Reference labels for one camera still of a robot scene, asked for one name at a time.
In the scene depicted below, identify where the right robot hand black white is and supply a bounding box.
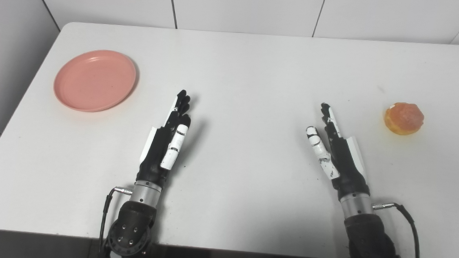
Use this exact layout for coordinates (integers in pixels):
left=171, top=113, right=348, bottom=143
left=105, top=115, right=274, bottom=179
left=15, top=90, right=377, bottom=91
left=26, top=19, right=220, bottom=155
left=302, top=102, right=375, bottom=202

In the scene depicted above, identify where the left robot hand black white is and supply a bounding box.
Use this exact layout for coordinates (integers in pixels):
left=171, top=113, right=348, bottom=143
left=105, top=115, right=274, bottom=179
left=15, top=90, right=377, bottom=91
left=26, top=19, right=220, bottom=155
left=135, top=88, right=193, bottom=189

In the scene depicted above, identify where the orange cream puff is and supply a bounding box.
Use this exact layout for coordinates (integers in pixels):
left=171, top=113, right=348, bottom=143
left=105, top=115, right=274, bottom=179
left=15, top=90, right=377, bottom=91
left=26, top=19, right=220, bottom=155
left=383, top=101, right=425, bottom=136

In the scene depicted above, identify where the pink round plate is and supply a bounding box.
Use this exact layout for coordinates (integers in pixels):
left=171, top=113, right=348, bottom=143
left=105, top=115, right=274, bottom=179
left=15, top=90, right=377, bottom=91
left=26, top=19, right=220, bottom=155
left=52, top=48, right=138, bottom=115

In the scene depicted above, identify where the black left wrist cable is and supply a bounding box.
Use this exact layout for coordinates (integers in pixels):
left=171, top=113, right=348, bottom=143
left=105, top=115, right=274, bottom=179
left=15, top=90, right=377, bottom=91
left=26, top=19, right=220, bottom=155
left=97, top=186, right=133, bottom=258

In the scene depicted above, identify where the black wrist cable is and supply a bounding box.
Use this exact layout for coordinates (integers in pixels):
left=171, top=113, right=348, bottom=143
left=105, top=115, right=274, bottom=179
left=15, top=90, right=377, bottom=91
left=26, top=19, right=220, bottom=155
left=370, top=201, right=424, bottom=258
left=97, top=186, right=133, bottom=258

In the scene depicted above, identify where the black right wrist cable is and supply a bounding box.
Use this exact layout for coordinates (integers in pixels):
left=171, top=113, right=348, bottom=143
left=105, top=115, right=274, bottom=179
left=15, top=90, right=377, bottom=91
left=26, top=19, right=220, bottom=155
left=370, top=201, right=424, bottom=258

